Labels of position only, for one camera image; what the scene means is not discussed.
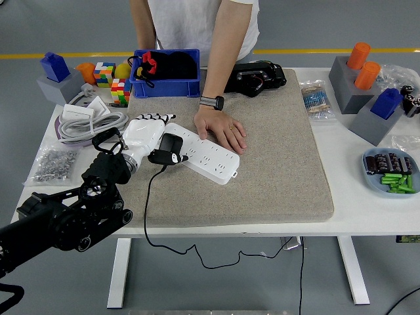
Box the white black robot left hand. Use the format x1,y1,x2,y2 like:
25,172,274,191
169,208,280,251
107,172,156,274
121,113,190,168

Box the person's left hand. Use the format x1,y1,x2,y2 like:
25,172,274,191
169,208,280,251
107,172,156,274
193,107,247,155

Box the black plug with cord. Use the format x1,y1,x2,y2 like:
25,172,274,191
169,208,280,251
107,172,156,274
143,133,298,269

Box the white power strip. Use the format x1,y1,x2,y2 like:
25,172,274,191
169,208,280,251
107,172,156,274
163,122,241,186

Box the black wristwatch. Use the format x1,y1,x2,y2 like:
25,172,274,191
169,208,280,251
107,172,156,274
199,95,225,111

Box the small colourful puzzle cube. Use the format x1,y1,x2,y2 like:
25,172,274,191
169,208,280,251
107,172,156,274
110,77,132,105

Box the blue plastic bin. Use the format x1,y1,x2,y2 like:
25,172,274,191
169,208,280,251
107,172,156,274
129,49,201,99

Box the yellow ball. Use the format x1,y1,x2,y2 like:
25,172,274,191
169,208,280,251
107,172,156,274
114,62,132,79

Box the large colourful puzzle cube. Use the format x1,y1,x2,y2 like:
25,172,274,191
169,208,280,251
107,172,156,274
93,61,117,89

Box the black machine part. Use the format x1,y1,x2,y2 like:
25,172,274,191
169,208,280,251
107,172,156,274
222,60,287,98

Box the grey-brown mat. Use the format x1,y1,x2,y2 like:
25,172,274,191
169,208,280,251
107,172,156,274
110,68,335,227

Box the orange cone-shaped piece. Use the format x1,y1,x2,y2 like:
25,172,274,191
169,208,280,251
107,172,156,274
75,62,96,85

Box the grey block holder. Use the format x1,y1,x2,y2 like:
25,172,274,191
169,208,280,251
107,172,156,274
35,68,85,106
348,100,404,147

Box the clear bag of metal nuts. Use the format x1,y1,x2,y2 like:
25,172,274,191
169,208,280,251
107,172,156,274
22,146,81,187

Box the clear bag of resistors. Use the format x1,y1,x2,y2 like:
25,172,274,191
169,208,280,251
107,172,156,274
300,79,337,121

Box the person's torso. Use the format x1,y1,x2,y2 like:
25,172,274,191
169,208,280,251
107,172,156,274
146,0,260,63

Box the blue block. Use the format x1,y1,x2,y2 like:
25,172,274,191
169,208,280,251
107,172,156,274
369,87,404,119
40,51,72,83

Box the grey block with two holes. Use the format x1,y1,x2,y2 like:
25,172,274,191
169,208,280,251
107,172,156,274
328,56,383,115

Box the white table leg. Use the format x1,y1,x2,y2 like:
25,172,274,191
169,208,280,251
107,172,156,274
106,238,132,309
337,236,370,305

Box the orange cylinder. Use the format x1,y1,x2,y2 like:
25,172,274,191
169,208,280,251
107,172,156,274
346,41,371,70
354,61,382,91

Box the grey-blue plate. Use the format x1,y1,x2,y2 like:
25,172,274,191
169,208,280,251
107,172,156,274
362,147,420,199

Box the clear plastic bag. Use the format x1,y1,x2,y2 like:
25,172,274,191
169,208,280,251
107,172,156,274
390,135,420,155
377,64,416,93

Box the black round motor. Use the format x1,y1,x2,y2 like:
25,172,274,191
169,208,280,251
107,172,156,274
400,85,417,101
406,96,420,118

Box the white coiled power cable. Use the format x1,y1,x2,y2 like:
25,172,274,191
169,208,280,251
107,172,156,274
58,82,131,145

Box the black drawstring pouch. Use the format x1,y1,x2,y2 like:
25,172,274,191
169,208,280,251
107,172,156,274
127,50,200,87

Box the black hanging cable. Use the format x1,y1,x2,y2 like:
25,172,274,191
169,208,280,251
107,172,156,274
297,236,306,315

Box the black floor cable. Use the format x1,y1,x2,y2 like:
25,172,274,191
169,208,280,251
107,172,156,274
385,287,420,315

